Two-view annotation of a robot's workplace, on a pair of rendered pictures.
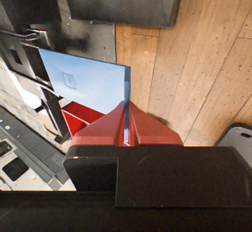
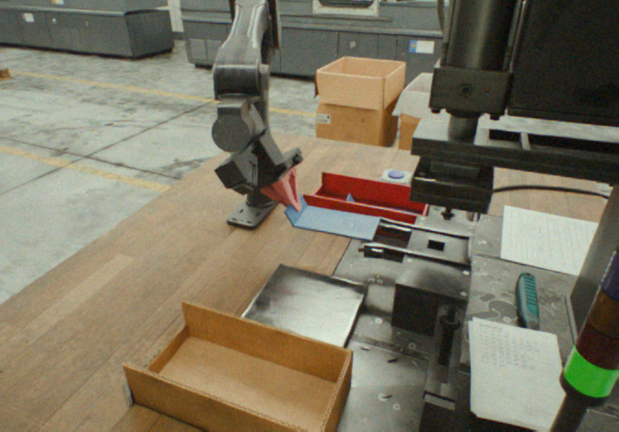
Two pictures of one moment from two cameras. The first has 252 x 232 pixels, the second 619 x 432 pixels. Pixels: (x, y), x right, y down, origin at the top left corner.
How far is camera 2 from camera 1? 68 cm
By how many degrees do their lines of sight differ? 45
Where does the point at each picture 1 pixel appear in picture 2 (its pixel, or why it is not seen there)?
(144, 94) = (316, 242)
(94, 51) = (363, 273)
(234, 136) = (254, 221)
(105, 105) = (319, 212)
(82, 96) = (340, 216)
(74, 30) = (383, 289)
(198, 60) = (270, 256)
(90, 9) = (340, 283)
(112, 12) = (319, 277)
